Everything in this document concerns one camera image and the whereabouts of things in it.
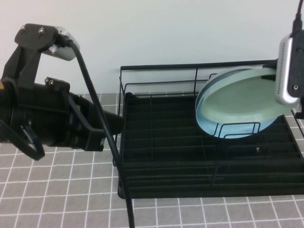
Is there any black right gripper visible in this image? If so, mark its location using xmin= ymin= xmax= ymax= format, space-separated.
xmin=261 ymin=60 xmax=304 ymax=119

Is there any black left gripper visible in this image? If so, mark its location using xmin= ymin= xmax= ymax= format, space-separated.
xmin=16 ymin=80 xmax=124 ymax=152

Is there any light green plate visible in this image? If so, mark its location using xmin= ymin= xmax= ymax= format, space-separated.
xmin=201 ymin=68 xmax=283 ymax=125

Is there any dark teal plate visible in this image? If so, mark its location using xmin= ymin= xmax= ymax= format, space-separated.
xmin=200 ymin=68 xmax=264 ymax=100

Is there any light blue plate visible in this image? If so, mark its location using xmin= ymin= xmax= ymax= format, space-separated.
xmin=195 ymin=95 xmax=278 ymax=140

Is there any black plastic drip tray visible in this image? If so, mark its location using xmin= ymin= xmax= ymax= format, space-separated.
xmin=117 ymin=92 xmax=304 ymax=199

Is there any grey checked tablecloth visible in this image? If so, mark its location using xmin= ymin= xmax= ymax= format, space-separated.
xmin=0 ymin=85 xmax=304 ymax=228

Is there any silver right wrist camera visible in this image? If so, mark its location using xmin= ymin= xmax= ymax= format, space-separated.
xmin=274 ymin=34 xmax=301 ymax=106

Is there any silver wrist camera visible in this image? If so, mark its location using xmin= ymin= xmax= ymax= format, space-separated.
xmin=45 ymin=26 xmax=83 ymax=61
xmin=274 ymin=34 xmax=301 ymax=106

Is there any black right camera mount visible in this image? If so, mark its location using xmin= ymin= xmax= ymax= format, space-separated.
xmin=286 ymin=29 xmax=304 ymax=98

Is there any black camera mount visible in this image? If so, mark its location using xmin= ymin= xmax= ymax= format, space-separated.
xmin=4 ymin=23 xmax=60 ymax=90
xmin=286 ymin=29 xmax=304 ymax=98

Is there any black left camera cable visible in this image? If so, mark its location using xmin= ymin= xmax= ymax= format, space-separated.
xmin=57 ymin=35 xmax=136 ymax=228

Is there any black camera cable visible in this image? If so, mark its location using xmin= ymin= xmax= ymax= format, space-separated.
xmin=291 ymin=0 xmax=304 ymax=38
xmin=57 ymin=35 xmax=136 ymax=228

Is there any black right camera cable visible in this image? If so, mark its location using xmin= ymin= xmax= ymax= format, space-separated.
xmin=291 ymin=0 xmax=304 ymax=38

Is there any black wire dish rack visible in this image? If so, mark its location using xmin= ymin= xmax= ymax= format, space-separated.
xmin=111 ymin=59 xmax=304 ymax=199

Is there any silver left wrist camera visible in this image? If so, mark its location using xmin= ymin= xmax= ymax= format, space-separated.
xmin=45 ymin=26 xmax=83 ymax=61

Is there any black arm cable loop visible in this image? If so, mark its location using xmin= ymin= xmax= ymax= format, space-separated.
xmin=0 ymin=118 xmax=46 ymax=162

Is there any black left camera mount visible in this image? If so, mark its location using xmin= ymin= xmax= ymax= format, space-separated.
xmin=4 ymin=23 xmax=60 ymax=90

